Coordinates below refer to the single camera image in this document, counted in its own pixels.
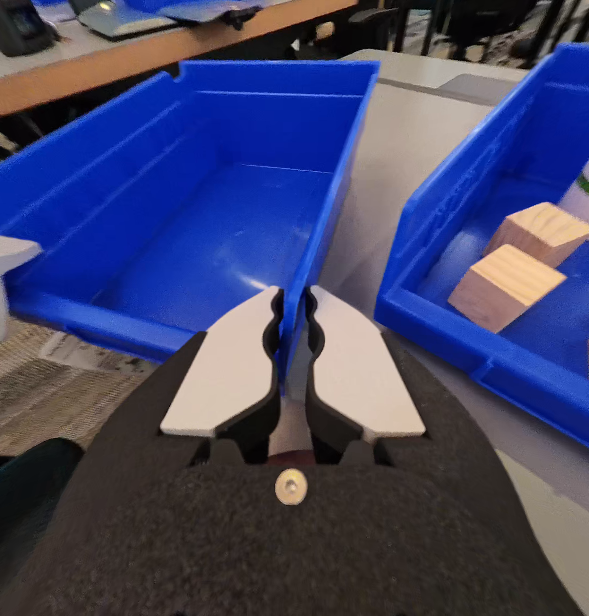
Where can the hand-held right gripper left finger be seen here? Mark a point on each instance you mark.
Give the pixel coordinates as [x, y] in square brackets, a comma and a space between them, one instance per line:
[222, 380]

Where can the black office chair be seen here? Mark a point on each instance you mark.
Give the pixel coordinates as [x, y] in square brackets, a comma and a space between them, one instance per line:
[371, 24]
[487, 24]

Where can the wooden desk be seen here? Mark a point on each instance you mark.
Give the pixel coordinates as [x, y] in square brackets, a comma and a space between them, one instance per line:
[131, 62]

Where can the white paper cup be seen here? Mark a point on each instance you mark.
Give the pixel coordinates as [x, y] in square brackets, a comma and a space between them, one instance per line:
[581, 209]

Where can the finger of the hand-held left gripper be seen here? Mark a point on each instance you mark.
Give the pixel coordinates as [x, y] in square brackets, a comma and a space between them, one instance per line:
[8, 252]

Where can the silver laptop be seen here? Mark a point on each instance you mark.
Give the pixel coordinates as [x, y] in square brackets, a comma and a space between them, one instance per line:
[111, 24]

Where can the person's dark trousers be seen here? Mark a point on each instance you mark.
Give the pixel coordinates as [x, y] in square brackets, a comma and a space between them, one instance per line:
[20, 491]

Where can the black desk device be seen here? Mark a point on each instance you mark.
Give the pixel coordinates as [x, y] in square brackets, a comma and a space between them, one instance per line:
[15, 29]

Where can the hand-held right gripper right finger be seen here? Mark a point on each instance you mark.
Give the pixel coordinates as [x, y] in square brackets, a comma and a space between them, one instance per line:
[362, 385]

